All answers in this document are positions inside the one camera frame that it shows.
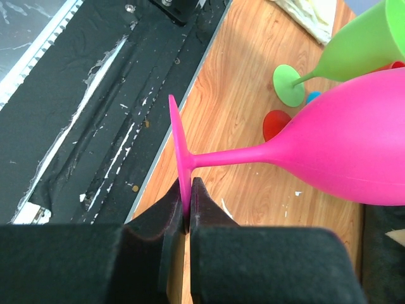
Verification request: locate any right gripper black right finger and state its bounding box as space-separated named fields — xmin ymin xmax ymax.
xmin=190 ymin=177 xmax=366 ymax=303

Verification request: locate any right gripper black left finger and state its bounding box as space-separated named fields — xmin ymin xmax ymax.
xmin=1 ymin=182 xmax=185 ymax=303

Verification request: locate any red wine glass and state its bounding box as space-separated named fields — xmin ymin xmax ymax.
xmin=262 ymin=61 xmax=404 ymax=142

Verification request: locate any pink wine glass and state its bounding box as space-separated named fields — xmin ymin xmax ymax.
xmin=168 ymin=68 xmax=404 ymax=216

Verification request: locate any green wine glass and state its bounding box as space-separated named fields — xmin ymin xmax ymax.
xmin=273 ymin=0 xmax=404 ymax=107

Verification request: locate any black floral plush pillow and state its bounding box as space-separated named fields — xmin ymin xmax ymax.
xmin=361 ymin=206 xmax=404 ymax=303

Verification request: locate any white folded cloth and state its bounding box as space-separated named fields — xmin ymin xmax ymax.
xmin=273 ymin=0 xmax=337 ymax=46

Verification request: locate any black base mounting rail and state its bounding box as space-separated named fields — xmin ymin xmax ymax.
xmin=1 ymin=1 xmax=230 ymax=224

